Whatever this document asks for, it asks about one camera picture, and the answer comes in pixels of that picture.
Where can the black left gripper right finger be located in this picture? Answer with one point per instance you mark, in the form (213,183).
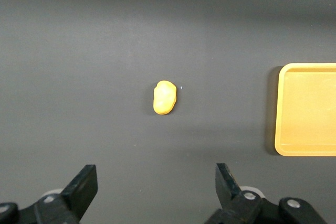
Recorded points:
(231,192)

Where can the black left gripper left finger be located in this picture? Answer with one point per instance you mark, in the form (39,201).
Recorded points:
(78,192)

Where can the yellow potato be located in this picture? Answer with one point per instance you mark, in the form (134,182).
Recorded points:
(164,98)

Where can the yellow plastic tray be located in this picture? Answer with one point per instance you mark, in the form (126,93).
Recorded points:
(307,108)

